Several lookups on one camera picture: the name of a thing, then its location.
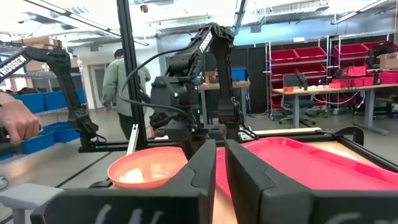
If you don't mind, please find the person's hand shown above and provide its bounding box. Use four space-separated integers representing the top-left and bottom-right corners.
0 91 42 146

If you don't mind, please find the grey plastic armrest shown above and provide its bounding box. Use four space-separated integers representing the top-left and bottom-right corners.
0 182 65 224

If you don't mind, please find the blue plastic bin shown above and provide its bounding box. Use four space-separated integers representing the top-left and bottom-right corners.
12 92 46 114
21 130 57 155
42 121 81 144
231 67 249 82
43 90 68 111

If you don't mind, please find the red plastic tray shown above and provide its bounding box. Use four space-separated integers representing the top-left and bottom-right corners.
215 136 398 200

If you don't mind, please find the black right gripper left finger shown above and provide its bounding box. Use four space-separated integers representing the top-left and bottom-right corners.
30 139 218 224

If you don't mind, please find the metal wire shelf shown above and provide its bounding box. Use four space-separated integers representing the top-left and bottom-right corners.
265 35 330 121
328 30 398 116

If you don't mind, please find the person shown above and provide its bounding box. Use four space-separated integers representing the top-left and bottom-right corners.
101 48 152 140

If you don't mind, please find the black aluminium table frame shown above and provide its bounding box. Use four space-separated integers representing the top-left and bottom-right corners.
77 0 398 174

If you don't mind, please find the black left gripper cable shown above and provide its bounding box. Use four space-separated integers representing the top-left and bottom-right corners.
117 45 195 121

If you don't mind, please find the small wooden table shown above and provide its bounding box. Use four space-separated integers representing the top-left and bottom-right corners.
198 80 251 126

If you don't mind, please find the orange plastic plate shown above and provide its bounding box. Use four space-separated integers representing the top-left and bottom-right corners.
107 146 189 190

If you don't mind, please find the red plastic bin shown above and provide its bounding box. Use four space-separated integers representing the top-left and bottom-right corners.
333 43 369 60
296 63 327 78
270 49 299 65
377 72 398 85
294 46 328 62

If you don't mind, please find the cardboard box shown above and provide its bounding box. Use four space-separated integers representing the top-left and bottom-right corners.
21 35 63 51
379 52 398 71

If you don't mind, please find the long wooden workbench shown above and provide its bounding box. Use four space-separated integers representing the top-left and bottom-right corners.
271 82 398 136

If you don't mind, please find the black office chair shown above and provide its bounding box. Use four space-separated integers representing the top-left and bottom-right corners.
278 98 317 126

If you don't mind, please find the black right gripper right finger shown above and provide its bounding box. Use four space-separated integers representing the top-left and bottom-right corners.
224 139 398 224

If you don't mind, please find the white metal strip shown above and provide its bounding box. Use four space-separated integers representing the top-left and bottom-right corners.
126 123 140 156

